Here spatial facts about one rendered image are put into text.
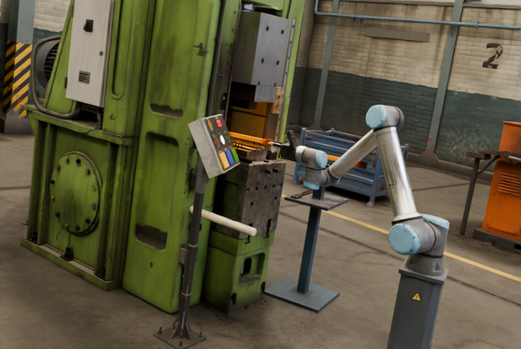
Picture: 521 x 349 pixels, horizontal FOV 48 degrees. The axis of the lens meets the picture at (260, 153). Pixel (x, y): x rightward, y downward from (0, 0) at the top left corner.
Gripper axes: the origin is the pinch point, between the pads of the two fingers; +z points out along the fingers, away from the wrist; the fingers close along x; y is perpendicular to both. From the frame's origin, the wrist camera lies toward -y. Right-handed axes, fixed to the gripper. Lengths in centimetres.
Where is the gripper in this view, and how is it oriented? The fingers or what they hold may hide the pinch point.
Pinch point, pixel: (271, 142)
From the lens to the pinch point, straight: 343.3
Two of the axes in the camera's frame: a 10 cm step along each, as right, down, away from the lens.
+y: -1.6, 9.7, 1.6
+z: -7.9, -2.2, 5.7
